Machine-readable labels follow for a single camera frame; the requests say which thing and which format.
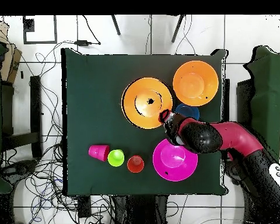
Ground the dark green tablecloth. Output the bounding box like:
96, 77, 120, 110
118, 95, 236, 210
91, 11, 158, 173
60, 47, 228, 195

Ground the black power adapter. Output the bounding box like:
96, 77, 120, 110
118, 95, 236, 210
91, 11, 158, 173
75, 40, 93, 47

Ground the green cup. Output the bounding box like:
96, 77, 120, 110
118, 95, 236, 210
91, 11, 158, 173
107, 149, 125, 167

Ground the black stand base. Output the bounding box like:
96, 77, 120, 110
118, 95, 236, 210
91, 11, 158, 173
4, 159, 39, 177

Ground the black bench frame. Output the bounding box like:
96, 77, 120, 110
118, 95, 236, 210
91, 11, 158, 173
1, 75, 44, 159

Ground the large pink bowl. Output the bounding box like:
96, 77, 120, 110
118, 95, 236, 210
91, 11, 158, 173
152, 138, 199, 182

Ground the red cup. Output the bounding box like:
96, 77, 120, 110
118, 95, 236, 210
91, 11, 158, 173
88, 144, 110, 162

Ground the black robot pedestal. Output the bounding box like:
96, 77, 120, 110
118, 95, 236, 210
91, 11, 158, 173
111, 194, 169, 224

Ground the cardboard box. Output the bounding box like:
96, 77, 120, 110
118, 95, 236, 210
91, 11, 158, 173
0, 19, 23, 85

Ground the large orange bowl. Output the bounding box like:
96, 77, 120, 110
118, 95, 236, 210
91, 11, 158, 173
172, 60, 219, 107
121, 77, 174, 130

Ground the dark blue bowl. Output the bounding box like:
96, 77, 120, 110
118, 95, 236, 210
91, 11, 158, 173
174, 103, 201, 121

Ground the orange cup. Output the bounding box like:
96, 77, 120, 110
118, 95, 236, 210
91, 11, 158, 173
127, 155, 145, 174

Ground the black tripod leg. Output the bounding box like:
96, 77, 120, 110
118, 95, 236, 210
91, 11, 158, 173
110, 15, 121, 36
171, 15, 185, 43

